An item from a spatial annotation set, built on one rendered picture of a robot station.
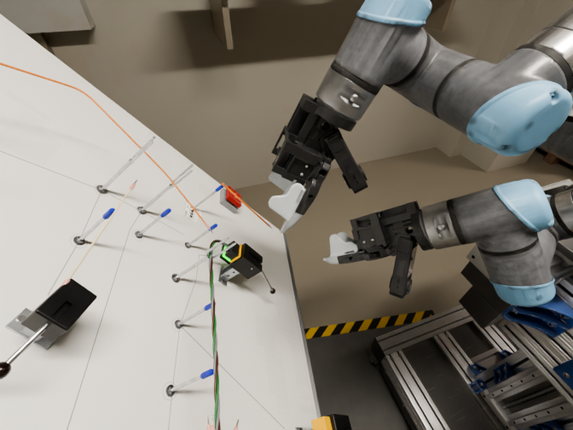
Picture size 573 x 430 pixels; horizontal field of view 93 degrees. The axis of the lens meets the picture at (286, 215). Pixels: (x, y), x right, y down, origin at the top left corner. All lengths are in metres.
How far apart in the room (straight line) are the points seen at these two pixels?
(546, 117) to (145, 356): 0.54
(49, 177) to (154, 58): 1.65
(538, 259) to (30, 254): 0.67
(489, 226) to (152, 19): 1.95
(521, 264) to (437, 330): 1.20
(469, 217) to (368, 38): 0.28
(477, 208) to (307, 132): 0.27
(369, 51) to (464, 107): 0.13
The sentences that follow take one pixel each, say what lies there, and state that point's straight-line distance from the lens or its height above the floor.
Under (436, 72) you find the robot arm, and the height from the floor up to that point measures 1.50.
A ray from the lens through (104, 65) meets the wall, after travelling 2.15.
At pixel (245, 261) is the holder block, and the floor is 1.17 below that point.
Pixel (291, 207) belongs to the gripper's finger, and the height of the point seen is 1.31.
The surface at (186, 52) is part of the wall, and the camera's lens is 2.10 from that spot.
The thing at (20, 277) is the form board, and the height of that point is 1.35.
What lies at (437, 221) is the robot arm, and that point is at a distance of 0.48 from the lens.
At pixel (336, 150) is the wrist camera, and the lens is 0.42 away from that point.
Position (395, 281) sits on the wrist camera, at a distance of 0.53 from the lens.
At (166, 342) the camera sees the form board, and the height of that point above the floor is 1.19.
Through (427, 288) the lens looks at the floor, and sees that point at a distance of 2.09.
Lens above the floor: 1.61
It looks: 44 degrees down
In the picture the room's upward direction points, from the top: straight up
